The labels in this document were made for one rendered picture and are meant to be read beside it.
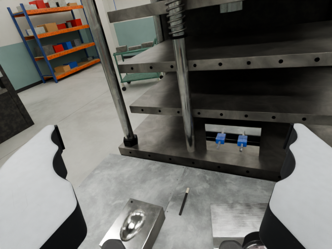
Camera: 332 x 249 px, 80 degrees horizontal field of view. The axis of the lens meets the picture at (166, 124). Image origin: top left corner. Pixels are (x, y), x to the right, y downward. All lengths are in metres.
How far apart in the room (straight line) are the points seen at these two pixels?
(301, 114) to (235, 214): 0.52
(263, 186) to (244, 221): 0.29
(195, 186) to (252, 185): 0.24
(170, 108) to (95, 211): 0.62
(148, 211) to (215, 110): 0.56
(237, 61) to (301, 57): 0.22
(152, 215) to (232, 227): 0.28
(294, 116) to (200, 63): 0.47
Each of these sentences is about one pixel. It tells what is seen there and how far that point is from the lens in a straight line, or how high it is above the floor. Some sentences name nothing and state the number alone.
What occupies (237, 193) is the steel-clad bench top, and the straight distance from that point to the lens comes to 0.94.
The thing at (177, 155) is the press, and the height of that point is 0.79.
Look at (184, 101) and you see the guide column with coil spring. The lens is 1.00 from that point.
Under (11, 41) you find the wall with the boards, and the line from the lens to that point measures 7.71.
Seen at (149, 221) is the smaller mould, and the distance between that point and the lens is 0.80.
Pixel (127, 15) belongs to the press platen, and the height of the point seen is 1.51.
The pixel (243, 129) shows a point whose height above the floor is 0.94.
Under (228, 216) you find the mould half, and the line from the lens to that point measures 0.74.
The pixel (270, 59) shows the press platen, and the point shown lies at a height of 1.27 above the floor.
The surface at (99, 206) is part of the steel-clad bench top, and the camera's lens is 1.01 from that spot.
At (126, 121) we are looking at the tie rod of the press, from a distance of 1.23.
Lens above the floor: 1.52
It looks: 30 degrees down
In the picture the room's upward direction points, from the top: 11 degrees counter-clockwise
